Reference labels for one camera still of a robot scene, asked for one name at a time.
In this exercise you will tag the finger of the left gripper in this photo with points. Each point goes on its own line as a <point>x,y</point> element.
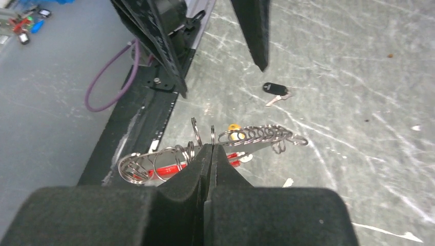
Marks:
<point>143,20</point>
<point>253,18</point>

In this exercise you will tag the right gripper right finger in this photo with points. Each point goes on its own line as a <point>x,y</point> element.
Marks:
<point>237,213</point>

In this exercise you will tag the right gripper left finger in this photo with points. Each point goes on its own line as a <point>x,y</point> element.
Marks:
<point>169,214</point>

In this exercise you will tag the red handled metal keyring holder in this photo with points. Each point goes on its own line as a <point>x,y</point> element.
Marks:
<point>140,168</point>

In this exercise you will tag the yellow tagged key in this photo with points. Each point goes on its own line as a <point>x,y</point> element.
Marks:
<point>235,133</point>

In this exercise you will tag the black tagged key left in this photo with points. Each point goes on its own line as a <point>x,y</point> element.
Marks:
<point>280,92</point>

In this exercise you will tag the colourful clutter on floor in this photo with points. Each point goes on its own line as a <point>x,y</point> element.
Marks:
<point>20,19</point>

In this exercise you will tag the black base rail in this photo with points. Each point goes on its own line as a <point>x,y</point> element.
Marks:
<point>140,116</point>

